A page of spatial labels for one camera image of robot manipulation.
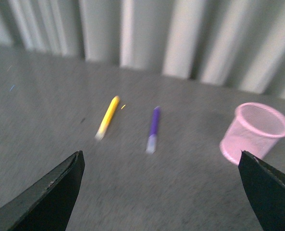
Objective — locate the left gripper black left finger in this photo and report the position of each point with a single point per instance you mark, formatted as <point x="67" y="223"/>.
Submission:
<point x="47" y="205"/>

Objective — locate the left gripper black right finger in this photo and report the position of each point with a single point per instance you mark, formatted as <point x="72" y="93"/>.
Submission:
<point x="264" y="186"/>

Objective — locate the purple marker pen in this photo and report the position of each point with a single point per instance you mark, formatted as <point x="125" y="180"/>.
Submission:
<point x="152" y="139"/>

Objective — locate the pink mesh pen cup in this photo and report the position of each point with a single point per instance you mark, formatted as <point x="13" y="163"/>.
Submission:
<point x="256" y="128"/>

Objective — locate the yellow marker pen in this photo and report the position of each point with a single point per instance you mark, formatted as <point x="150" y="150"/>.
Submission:
<point x="107" y="118"/>

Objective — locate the grey pleated curtain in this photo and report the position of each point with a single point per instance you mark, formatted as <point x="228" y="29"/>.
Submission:
<point x="233" y="43"/>

